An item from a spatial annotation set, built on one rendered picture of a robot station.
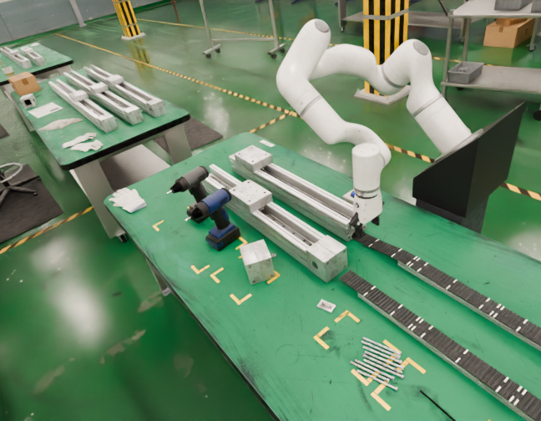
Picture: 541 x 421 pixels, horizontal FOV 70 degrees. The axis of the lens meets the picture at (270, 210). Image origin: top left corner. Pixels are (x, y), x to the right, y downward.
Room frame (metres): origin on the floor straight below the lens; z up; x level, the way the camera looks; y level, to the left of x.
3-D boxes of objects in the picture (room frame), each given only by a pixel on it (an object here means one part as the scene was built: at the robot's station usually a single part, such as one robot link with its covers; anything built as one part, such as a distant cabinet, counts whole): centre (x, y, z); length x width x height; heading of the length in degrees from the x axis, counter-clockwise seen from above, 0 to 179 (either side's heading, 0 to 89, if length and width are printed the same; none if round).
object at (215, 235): (1.18, 0.22, 0.89); 0.20 x 0.08 x 0.22; 129
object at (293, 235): (1.32, 0.07, 0.82); 0.80 x 0.10 x 0.09; 30
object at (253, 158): (1.64, 0.03, 0.87); 0.16 x 0.11 x 0.07; 30
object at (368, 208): (1.04, -0.32, 0.95); 0.10 x 0.07 x 0.11; 120
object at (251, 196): (1.32, 0.07, 0.87); 0.16 x 0.11 x 0.07; 30
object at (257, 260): (0.99, 0.07, 0.83); 0.11 x 0.10 x 0.10; 99
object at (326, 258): (0.95, -0.16, 0.83); 0.12 x 0.09 x 0.10; 120
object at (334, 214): (1.42, -0.09, 0.82); 0.80 x 0.10 x 0.09; 30
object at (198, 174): (1.39, 0.31, 0.89); 0.20 x 0.08 x 0.22; 129
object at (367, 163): (1.04, -0.33, 1.09); 0.09 x 0.08 x 0.13; 133
